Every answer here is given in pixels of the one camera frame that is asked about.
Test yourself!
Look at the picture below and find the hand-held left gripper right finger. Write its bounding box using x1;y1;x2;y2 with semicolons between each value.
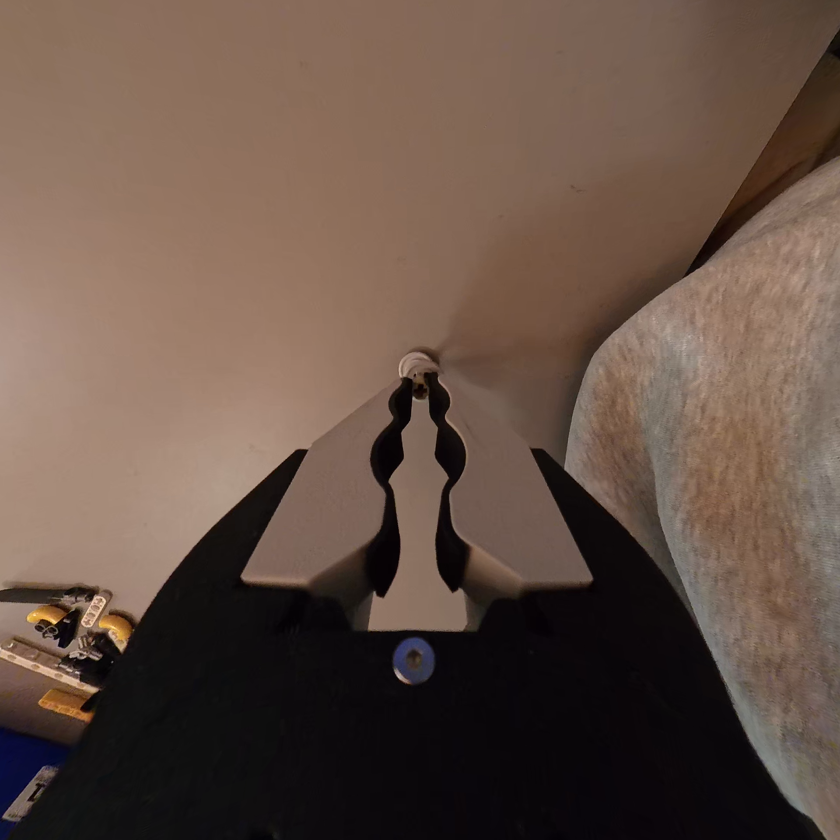
425;373;595;631

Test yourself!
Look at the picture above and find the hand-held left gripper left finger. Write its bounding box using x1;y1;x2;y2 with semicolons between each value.
241;381;412;631

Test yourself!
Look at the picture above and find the black lego axle with discs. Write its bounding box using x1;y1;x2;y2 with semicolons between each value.
398;351;439;398

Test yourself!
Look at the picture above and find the person's grey sweatshirt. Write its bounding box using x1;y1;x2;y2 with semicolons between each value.
564;157;840;840

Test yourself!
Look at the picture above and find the blue plastic bin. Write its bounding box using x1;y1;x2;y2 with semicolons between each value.
0;725;73;840

